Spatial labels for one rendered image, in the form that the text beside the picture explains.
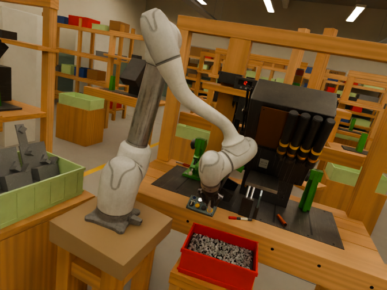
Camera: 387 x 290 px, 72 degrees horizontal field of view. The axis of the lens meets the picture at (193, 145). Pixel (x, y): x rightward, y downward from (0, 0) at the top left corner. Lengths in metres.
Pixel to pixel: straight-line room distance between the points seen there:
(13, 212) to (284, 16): 11.19
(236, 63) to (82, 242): 1.38
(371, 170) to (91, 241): 1.62
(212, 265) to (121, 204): 0.44
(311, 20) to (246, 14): 2.45
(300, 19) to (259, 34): 9.89
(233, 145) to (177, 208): 0.54
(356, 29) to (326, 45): 9.94
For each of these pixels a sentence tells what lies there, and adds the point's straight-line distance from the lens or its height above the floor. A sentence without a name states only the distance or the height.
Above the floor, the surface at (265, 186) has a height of 1.13.
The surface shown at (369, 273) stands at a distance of 1.54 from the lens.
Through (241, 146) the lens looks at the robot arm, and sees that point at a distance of 1.14.
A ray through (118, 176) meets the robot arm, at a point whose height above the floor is 1.16.
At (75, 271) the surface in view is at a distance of 1.36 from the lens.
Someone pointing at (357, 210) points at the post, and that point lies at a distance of 2.05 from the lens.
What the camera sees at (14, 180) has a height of 0.90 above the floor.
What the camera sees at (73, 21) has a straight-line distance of 7.61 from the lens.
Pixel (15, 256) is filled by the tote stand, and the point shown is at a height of 0.63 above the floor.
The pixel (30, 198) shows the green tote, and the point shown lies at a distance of 1.52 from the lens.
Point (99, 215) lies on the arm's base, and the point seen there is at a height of 0.97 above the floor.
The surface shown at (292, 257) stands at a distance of 1.48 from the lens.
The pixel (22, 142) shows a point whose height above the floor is 1.06.
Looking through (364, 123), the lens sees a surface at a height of 0.79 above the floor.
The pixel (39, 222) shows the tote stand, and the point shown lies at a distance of 1.56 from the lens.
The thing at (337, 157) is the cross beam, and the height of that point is 1.23.
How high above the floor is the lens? 1.63
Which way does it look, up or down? 16 degrees down
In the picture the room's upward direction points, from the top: 11 degrees clockwise
